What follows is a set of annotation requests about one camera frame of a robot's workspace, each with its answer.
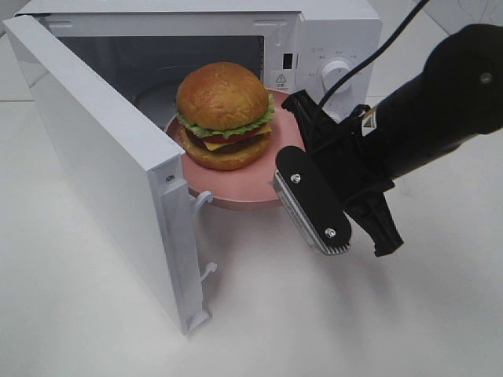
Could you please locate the white upper power knob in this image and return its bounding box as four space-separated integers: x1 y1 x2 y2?
319 57 352 93

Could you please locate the white microwave oven body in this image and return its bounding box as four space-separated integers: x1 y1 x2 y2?
5 1 382 104

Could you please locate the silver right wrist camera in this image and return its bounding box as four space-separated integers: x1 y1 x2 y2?
272 145 352 256

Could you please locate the pink round plate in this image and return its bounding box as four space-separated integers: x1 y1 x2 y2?
182 90 304 210

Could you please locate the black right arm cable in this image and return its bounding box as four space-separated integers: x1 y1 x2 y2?
317 0 431 109

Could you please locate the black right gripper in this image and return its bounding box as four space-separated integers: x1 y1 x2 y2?
281 90 404 257

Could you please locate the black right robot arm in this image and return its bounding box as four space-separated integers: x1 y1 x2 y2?
273 24 502 257

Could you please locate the white timer knob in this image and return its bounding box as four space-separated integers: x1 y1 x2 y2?
327 111 343 123

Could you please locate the glass microwave turntable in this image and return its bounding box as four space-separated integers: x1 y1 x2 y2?
134 80 181 130

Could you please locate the white microwave door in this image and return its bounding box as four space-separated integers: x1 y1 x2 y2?
5 15 216 334

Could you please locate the burger with lettuce and cheese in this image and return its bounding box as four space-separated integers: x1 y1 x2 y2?
176 61 274 170

